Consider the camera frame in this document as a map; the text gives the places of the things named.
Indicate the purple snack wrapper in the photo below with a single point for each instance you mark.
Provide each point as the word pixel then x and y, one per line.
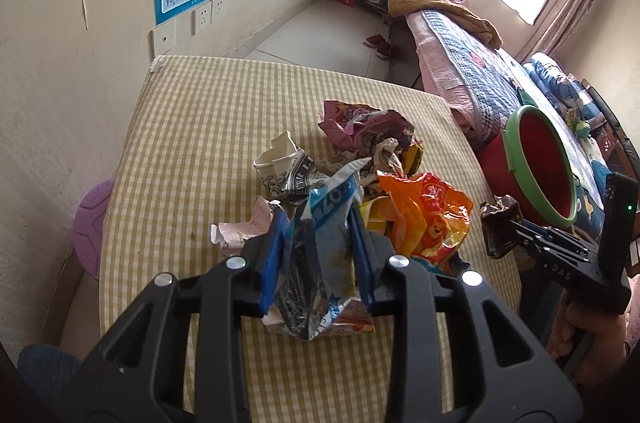
pixel 350 128

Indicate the green plush toy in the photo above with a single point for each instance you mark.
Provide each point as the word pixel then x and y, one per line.
pixel 581 125

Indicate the yellow black snack wrapper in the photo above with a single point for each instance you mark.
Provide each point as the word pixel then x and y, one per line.
pixel 412 158

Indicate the purple plastic stool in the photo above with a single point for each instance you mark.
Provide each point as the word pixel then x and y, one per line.
pixel 90 228

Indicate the person's right leg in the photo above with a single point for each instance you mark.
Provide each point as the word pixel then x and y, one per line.
pixel 537 303

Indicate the person's right hand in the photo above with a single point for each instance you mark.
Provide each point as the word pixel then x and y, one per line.
pixel 570 328

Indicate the blue silver snack bag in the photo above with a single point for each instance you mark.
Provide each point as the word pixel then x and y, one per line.
pixel 325 243

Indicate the person's leg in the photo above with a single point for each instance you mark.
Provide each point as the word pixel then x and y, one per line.
pixel 47 373
pixel 537 303

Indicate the person's right forearm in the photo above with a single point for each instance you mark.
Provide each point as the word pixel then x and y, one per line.
pixel 634 318

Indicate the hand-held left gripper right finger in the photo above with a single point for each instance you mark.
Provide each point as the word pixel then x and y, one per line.
pixel 361 253

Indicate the white wall socket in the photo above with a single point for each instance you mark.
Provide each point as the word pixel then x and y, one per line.
pixel 163 37
pixel 202 18
pixel 218 9

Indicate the red bucket with green rim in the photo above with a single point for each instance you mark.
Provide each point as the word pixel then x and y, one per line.
pixel 540 163

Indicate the crumpled paper wrapper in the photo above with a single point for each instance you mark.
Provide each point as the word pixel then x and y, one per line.
pixel 387 158

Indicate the person's left leg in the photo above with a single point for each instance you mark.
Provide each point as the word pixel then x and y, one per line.
pixel 47 373

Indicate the pink bedspread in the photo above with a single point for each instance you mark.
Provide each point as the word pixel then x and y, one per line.
pixel 435 63

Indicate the pink paper slip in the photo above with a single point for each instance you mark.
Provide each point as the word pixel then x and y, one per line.
pixel 240 235

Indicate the crumpled printed paper cup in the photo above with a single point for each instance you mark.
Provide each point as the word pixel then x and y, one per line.
pixel 285 168

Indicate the blue patterned pillow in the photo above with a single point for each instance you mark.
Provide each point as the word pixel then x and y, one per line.
pixel 555 78

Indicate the blue checked quilt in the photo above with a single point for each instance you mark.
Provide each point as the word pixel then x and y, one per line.
pixel 475 73

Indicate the orange snack bag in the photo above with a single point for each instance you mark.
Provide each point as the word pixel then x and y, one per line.
pixel 430 213

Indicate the brown foil wrapper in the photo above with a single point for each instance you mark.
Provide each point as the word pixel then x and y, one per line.
pixel 500 223

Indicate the green leaf cushion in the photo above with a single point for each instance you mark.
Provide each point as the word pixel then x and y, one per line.
pixel 527 98

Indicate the bed with quilted cover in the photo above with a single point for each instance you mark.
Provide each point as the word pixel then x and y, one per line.
pixel 582 168

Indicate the white snack carton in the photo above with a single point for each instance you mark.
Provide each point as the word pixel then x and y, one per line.
pixel 350 322

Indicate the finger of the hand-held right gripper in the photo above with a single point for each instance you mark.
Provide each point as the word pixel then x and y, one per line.
pixel 560 237
pixel 520 253

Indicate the dark wooden headboard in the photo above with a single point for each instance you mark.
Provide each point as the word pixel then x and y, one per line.
pixel 615 128

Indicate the pink curtain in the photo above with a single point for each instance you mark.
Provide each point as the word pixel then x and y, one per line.
pixel 570 8

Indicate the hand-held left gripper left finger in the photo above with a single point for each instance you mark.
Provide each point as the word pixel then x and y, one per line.
pixel 274 248

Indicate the mustard yellow blanket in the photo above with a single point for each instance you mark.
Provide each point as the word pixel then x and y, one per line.
pixel 440 8

